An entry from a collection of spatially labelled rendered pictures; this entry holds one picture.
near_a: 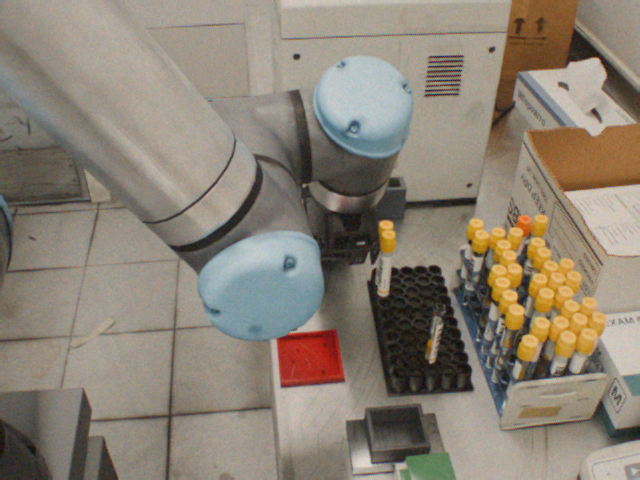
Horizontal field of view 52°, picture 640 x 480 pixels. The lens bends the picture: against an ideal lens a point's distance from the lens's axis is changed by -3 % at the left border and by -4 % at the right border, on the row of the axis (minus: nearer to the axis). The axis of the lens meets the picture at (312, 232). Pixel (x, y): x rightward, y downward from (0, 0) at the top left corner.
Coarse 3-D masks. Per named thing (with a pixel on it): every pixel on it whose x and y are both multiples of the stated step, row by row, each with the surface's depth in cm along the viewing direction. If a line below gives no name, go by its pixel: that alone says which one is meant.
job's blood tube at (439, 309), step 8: (440, 304) 66; (432, 312) 66; (440, 312) 65; (432, 320) 67; (440, 320) 66; (432, 328) 67; (440, 328) 67; (432, 336) 68; (432, 344) 69; (424, 352) 70; (432, 352) 69; (424, 360) 71; (432, 360) 70
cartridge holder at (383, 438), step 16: (368, 416) 64; (384, 416) 65; (400, 416) 66; (416, 416) 66; (432, 416) 67; (352, 432) 65; (368, 432) 63; (384, 432) 65; (400, 432) 65; (416, 432) 65; (432, 432) 65; (352, 448) 64; (368, 448) 64; (384, 448) 61; (400, 448) 61; (416, 448) 61; (432, 448) 64; (352, 464) 62; (368, 464) 62; (384, 464) 62
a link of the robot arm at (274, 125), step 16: (256, 96) 52; (272, 96) 52; (288, 96) 52; (224, 112) 50; (240, 112) 50; (256, 112) 51; (272, 112) 51; (288, 112) 51; (304, 112) 51; (240, 128) 48; (256, 128) 49; (272, 128) 50; (288, 128) 50; (304, 128) 50; (256, 144) 47; (272, 144) 48; (288, 144) 50; (304, 144) 51; (288, 160) 49; (304, 160) 51; (304, 176) 52
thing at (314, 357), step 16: (288, 336) 76; (304, 336) 76; (320, 336) 76; (336, 336) 76; (288, 352) 75; (304, 352) 75; (320, 352) 75; (336, 352) 74; (288, 368) 73; (304, 368) 73; (320, 368) 73; (336, 368) 73; (288, 384) 71; (304, 384) 71
